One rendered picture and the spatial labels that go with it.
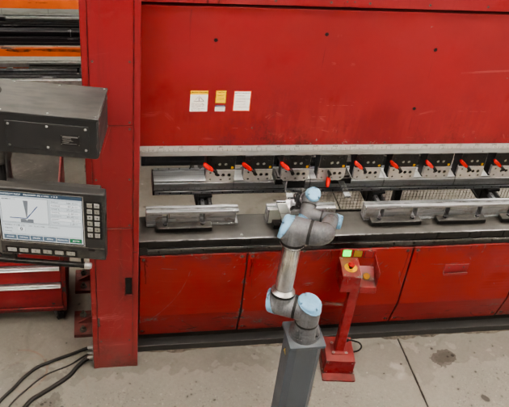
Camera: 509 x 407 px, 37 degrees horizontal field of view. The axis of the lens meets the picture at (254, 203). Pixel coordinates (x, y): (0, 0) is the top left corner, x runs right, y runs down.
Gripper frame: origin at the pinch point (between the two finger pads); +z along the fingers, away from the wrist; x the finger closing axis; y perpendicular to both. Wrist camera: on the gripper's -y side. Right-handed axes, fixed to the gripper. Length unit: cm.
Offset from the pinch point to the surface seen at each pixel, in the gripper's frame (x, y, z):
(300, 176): -0.1, 16.3, -12.1
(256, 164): 24.1, 22.4, -16.9
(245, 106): 33, 45, -43
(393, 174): -53, 15, -13
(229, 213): 35.8, 1.8, 9.1
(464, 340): -121, -77, 67
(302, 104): 5, 45, -45
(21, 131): 134, 19, -97
